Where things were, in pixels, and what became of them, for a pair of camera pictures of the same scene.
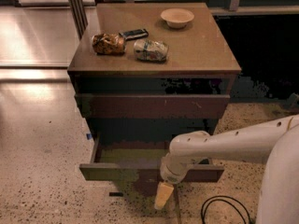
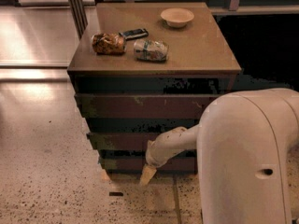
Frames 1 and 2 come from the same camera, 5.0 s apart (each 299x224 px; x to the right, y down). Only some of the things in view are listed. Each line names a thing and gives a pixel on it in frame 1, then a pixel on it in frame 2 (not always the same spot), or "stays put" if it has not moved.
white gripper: [171, 175] to [154, 155]
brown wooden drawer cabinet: [143, 74] stays put
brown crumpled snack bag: [108, 44] stays put
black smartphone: [131, 35] stays put
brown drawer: [135, 162] to [121, 141]
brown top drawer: [153, 105] stays put
